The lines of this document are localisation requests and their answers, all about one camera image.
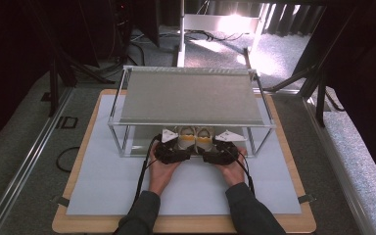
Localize person's right hand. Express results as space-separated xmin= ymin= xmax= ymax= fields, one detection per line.
xmin=213 ymin=146 xmax=248 ymax=188

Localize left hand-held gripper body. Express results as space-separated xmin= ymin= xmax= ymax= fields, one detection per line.
xmin=154 ymin=128 xmax=185 ymax=165

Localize black cable loop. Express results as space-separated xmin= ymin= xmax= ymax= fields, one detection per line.
xmin=55 ymin=146 xmax=81 ymax=174

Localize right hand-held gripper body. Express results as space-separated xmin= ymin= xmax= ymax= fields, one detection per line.
xmin=209 ymin=129 xmax=248 ymax=165

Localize black metal stand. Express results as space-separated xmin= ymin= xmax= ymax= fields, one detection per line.
xmin=263 ymin=62 xmax=328 ymax=128
xmin=46 ymin=53 xmax=116 ymax=118

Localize white and grey sneaker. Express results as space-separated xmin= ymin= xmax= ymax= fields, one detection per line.
xmin=175 ymin=125 xmax=197 ymax=152
xmin=195 ymin=125 xmax=216 ymax=153

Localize black floor bracket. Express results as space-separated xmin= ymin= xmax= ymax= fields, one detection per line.
xmin=56 ymin=116 xmax=79 ymax=130

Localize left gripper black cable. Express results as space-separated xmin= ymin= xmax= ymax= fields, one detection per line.
xmin=132 ymin=132 xmax=163 ymax=205

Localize pale blue mat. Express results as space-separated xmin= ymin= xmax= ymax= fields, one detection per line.
xmin=66 ymin=94 xmax=303 ymax=216

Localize black cable bundle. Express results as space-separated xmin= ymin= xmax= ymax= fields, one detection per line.
xmin=184 ymin=28 xmax=247 ymax=43

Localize person's left hand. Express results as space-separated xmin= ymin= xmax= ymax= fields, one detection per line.
xmin=148 ymin=140 xmax=182 ymax=198

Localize black strap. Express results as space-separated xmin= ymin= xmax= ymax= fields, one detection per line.
xmin=50 ymin=194 xmax=71 ymax=209
xmin=297 ymin=193 xmax=317 ymax=205

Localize metal shoe rack grey shelves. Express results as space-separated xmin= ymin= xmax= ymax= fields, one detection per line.
xmin=107 ymin=65 xmax=277 ymax=159

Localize aluminium rail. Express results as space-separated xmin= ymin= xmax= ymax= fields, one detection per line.
xmin=302 ymin=97 xmax=376 ymax=235
xmin=0 ymin=86 xmax=74 ymax=235

